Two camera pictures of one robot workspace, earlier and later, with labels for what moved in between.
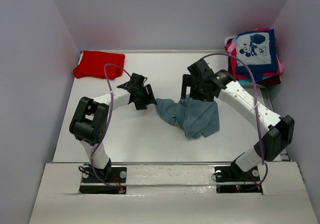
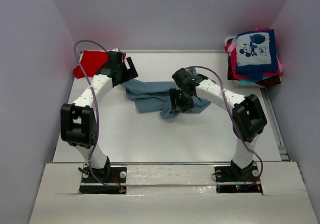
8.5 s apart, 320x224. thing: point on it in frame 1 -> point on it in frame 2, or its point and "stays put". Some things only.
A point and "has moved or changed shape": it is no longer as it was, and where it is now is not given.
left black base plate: (110, 180) stays put
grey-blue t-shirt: (196, 117) has moved or changed shape
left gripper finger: (141, 105) -> (131, 70)
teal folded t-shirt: (245, 82) stays put
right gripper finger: (187, 82) -> (177, 104)
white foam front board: (169, 194) stays put
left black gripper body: (143, 96) -> (122, 76)
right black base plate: (230, 179) stays put
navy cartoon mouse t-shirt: (257, 49) stays put
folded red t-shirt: (92, 65) stays put
